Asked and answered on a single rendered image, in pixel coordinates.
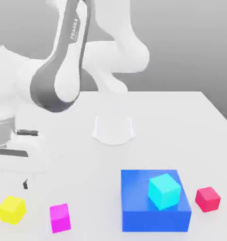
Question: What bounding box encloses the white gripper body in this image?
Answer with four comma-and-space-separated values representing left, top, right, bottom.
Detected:
0, 139, 49, 174

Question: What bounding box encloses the small yellow cube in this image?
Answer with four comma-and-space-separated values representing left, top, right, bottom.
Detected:
0, 195, 27, 226

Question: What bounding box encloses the small magenta cube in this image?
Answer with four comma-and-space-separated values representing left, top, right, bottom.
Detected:
49, 202, 72, 234

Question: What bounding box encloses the small cyan cube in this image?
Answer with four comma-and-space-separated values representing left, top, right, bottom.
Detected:
147, 173, 181, 211

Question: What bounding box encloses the small red cube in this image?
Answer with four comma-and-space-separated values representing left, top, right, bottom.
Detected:
195, 186, 222, 214

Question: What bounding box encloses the large blue box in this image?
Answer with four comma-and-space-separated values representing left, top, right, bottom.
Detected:
121, 169, 193, 233

